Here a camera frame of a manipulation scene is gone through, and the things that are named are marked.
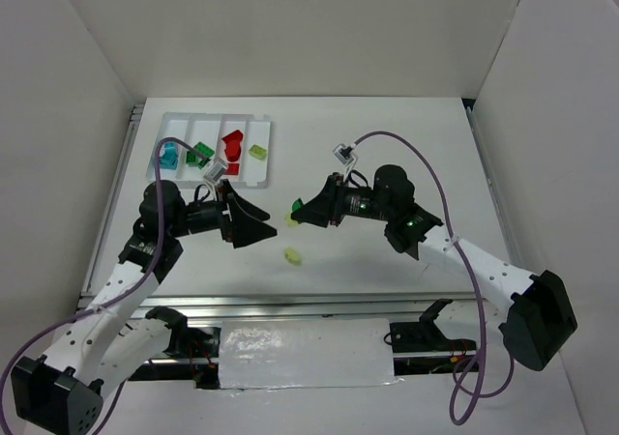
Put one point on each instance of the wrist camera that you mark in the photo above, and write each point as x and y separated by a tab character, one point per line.
213	171
345	154

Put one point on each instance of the white divided sorting tray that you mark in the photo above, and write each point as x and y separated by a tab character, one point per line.
242	141

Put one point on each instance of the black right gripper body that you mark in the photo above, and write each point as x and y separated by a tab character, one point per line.
334	202

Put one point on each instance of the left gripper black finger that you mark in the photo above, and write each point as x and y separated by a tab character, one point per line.
236	203
247	233

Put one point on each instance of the right side table rail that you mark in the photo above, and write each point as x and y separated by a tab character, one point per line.
491	168

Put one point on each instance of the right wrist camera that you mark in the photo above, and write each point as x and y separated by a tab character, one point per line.
345	154

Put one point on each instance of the green slope lego piece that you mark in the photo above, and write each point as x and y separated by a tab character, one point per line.
297	204

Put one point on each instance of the lime small lego piece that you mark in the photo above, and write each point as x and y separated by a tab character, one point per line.
292	256

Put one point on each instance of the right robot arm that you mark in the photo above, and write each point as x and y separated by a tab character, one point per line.
539	314

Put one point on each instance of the red 2x4 lego brick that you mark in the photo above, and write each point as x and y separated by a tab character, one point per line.
233	169

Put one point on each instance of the white foil-taped panel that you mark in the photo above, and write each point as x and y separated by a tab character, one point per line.
325	353

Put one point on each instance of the dark green 2x4 lego brick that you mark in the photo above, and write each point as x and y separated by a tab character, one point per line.
203	149

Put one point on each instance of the red flower print lego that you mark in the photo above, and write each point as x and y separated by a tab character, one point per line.
233	150

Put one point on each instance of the aluminium table rail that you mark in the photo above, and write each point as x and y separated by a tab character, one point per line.
211	309

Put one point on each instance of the teal frog lily lego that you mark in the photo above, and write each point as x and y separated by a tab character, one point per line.
169	151

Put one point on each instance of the teal 2x4 lego brick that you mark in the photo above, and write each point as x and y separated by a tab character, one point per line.
167	163

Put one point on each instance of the green and lime lego block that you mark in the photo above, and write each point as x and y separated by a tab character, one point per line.
290	221

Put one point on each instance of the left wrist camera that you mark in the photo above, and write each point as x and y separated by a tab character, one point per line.
213	171

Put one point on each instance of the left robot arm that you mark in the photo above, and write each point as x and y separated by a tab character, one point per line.
63	390

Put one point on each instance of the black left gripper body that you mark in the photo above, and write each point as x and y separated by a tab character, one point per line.
228	216

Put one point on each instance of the red half-round lego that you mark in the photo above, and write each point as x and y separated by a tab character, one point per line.
234	136

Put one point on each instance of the lime 2x2 lego brick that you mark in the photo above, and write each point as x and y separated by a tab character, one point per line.
257	152

